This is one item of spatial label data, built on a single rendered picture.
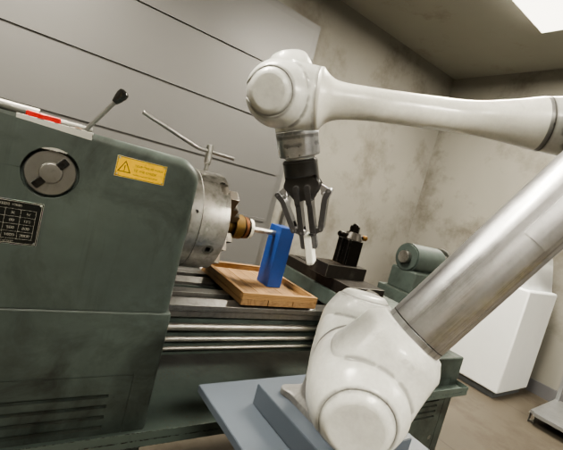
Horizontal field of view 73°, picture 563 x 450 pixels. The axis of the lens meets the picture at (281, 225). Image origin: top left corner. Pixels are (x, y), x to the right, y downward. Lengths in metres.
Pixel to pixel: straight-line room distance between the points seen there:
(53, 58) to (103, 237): 2.22
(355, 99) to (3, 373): 0.90
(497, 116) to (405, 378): 0.49
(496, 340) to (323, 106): 3.32
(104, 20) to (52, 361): 2.49
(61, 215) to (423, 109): 0.74
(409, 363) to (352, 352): 0.08
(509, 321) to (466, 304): 3.11
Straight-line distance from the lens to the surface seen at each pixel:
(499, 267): 0.63
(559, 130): 0.85
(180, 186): 0.95
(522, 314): 3.71
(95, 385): 1.09
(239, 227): 1.28
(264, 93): 0.60
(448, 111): 0.77
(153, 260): 0.98
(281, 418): 0.88
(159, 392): 1.34
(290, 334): 1.42
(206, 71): 3.30
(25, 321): 0.99
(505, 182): 4.73
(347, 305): 0.79
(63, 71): 3.05
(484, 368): 3.86
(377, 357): 0.60
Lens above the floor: 1.24
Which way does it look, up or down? 5 degrees down
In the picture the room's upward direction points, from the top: 15 degrees clockwise
